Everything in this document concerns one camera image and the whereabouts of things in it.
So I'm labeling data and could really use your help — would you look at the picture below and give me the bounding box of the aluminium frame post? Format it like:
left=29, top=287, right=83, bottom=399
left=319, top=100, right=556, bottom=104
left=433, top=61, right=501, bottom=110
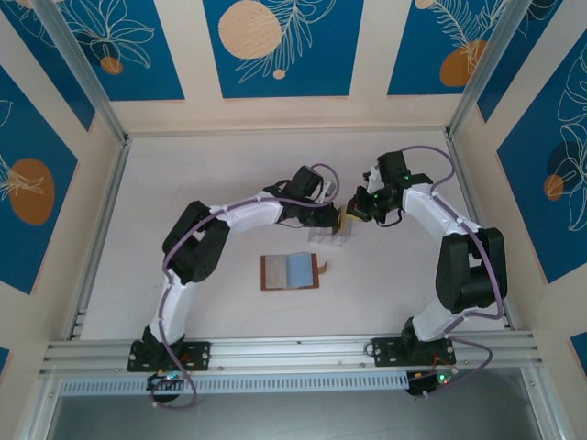
left=520, top=366, right=568, bottom=440
left=34, top=0, right=129, bottom=146
left=447, top=0, right=524, bottom=138
left=20, top=375, right=63, bottom=440

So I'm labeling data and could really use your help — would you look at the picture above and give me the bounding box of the brown leather card holder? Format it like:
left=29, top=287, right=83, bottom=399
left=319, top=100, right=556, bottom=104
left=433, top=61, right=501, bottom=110
left=260, top=250, right=331, bottom=292

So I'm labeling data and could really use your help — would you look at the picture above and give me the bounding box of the blue floral wall panel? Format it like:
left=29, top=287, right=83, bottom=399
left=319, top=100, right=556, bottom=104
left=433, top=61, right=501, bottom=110
left=203, top=0, right=366, bottom=99
left=476, top=0, right=564, bottom=124
left=0, top=0, right=96, bottom=133
left=59, top=0, right=185, bottom=103
left=0, top=63, right=79, bottom=295
left=497, top=40, right=587, bottom=285
left=387, top=0, right=510, bottom=97

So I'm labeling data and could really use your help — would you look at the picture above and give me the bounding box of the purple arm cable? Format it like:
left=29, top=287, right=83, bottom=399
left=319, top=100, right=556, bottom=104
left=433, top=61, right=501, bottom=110
left=398, top=145, right=508, bottom=398
left=149, top=162, right=343, bottom=410

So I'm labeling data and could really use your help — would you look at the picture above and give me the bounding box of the aluminium mounting rail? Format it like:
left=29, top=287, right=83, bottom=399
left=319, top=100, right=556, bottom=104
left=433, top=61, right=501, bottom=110
left=39, top=330, right=547, bottom=380

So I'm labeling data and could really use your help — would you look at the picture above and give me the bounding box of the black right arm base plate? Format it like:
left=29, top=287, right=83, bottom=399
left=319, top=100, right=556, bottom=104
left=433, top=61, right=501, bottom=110
left=371, top=335, right=458, bottom=368

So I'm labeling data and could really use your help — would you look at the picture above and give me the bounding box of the aluminium table back rail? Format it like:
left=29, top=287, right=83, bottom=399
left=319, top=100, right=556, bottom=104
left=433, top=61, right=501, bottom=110
left=123, top=127, right=453, bottom=138

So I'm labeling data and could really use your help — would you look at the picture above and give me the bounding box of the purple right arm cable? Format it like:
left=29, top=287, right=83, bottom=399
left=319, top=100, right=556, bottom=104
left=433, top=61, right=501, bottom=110
left=398, top=145, right=508, bottom=398

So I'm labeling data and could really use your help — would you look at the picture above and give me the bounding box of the grey slotted cable duct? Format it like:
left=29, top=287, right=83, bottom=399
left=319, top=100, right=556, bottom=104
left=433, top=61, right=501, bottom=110
left=57, top=370, right=409, bottom=396

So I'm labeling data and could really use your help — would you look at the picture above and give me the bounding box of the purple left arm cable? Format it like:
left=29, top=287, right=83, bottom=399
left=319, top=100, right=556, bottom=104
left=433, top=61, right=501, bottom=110
left=149, top=162, right=343, bottom=410

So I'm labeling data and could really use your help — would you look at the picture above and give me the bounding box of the grey credit card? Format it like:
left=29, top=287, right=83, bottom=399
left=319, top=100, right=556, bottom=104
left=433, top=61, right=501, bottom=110
left=265, top=255, right=289, bottom=289

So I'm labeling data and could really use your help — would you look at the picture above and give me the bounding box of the clear acrylic card stand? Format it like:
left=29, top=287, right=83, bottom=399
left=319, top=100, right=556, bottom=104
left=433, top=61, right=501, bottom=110
left=307, top=218, right=355, bottom=249

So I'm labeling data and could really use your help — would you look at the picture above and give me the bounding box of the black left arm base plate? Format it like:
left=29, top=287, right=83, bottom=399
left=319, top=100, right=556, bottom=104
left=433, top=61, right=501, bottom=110
left=127, top=341, right=212, bottom=372

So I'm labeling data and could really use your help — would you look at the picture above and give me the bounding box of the aluminium table side rail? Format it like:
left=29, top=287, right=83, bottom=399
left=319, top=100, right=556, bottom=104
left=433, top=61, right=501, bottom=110
left=444, top=130, right=517, bottom=331
left=66, top=137, right=134, bottom=341

